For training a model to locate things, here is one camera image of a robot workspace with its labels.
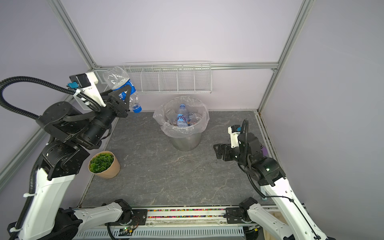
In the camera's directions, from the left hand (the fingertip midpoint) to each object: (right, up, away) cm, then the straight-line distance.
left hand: (126, 90), depth 47 cm
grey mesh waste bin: (+14, -23, +45) cm, 52 cm away
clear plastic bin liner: (+20, +1, +44) cm, 48 cm away
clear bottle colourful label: (+14, -9, +33) cm, 36 cm away
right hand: (+34, -21, +21) cm, 45 cm away
